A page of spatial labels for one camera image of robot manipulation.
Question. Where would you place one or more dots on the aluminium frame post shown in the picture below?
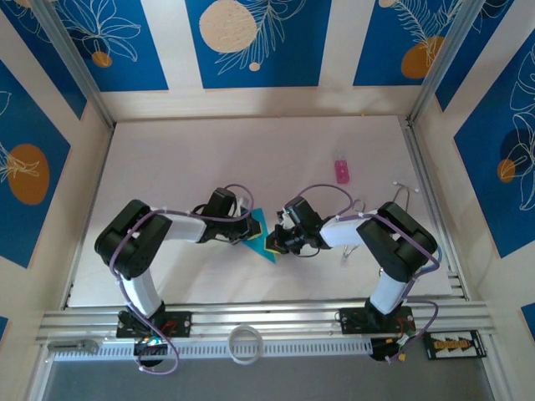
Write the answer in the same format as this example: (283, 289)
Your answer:
(77, 62)
(442, 62)

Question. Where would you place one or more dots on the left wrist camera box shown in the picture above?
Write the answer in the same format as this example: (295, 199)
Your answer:
(243, 208)

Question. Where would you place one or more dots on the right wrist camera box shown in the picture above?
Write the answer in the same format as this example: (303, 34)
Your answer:
(285, 221)

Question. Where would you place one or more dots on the black yellow connector board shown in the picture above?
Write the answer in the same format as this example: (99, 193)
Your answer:
(455, 344)

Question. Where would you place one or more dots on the aluminium mounting rail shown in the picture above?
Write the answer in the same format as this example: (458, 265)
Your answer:
(271, 317)

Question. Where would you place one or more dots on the black wiring connector cluster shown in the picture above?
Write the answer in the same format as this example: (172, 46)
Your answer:
(150, 346)
(382, 351)

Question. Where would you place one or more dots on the aluminium side rail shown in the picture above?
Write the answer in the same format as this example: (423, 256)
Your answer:
(456, 288)

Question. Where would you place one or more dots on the pink plastic bottle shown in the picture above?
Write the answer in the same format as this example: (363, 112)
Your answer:
(342, 171)

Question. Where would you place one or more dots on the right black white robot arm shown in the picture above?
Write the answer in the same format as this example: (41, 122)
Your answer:
(397, 242)

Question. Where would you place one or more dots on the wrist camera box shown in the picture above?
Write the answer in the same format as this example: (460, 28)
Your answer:
(285, 221)
(243, 208)

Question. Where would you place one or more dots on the metal latch bracket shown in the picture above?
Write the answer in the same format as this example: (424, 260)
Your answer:
(85, 345)

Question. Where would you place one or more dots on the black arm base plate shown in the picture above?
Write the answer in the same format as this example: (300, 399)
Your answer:
(179, 323)
(353, 321)

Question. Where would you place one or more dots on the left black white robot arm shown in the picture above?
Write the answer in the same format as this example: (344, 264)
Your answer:
(134, 242)

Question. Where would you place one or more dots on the blue square paper sheet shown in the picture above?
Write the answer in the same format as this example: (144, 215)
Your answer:
(259, 246)

